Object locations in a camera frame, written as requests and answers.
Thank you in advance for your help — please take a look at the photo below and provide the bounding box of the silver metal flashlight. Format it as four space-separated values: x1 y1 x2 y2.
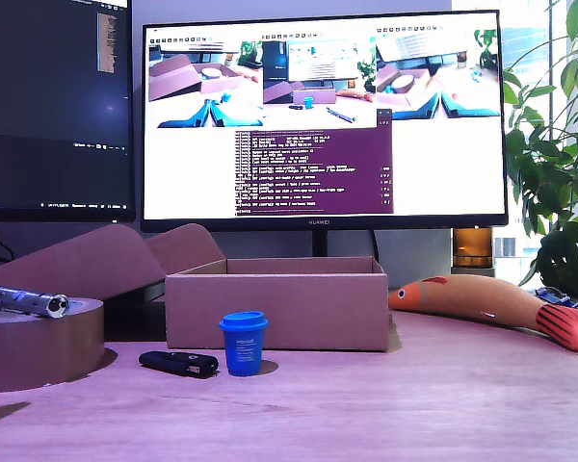
0 282 71 320

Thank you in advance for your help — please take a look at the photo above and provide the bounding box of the brown packing tape roll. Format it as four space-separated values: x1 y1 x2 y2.
0 295 106 395

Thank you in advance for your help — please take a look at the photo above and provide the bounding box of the open brown cardboard box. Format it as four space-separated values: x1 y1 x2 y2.
0 223 391 352

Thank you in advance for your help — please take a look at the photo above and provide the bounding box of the small blue lidded cup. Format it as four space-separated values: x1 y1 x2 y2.
219 311 270 377

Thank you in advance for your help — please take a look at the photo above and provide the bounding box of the Huawei monitor with white screen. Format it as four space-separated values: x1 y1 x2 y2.
140 9 510 259

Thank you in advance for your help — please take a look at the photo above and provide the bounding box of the black USB stick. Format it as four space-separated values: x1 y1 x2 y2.
138 350 221 379

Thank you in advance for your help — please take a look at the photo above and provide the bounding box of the orange fish plush toy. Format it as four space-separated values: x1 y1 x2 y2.
388 274 578 353

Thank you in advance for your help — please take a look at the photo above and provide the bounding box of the dark computer monitor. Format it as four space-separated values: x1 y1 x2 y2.
0 0 137 223

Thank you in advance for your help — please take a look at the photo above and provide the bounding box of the green leafy houseplant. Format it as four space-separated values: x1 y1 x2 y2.
503 0 578 299

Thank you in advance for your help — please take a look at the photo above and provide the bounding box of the blue strap with buckle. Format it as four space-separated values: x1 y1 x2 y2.
534 286 578 309

